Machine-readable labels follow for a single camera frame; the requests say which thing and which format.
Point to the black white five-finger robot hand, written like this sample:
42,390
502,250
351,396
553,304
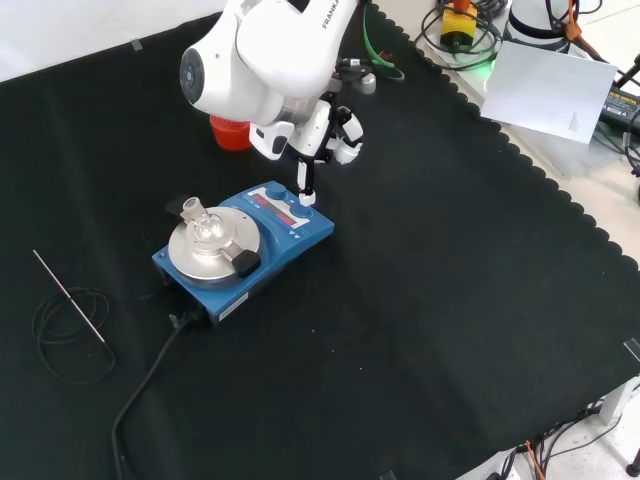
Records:
312,135

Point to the heater with blue base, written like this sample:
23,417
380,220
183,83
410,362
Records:
280,250

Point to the red round cup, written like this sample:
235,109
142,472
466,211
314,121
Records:
230,137

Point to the clear round-bottom glass flask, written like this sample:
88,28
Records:
206,227

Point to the yellow stop button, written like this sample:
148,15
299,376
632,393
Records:
457,25

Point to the black bench cloth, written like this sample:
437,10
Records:
400,300

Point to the grey tape piece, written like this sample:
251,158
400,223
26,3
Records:
136,45

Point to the pale white board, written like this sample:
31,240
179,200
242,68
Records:
545,90

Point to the thin metal probe rod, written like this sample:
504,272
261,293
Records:
70,297

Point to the black power adapter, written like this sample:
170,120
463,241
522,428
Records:
622,105

